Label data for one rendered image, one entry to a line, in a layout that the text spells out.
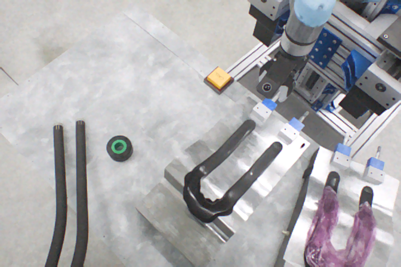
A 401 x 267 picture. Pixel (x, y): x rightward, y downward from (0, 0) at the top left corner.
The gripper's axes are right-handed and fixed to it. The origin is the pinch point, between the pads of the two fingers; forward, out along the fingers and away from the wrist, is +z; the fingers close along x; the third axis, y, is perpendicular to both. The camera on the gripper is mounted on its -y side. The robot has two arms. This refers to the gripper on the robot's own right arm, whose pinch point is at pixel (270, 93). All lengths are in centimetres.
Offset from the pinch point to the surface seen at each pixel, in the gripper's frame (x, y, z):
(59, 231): 17, -66, 12
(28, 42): 161, -17, 101
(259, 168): -11.2, -15.0, 12.9
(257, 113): 0.3, -2.5, 9.4
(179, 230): -5.9, -44.0, 14.6
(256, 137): -4.3, -8.1, 12.0
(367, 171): -36.1, 7.3, 12.9
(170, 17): 108, 65, 101
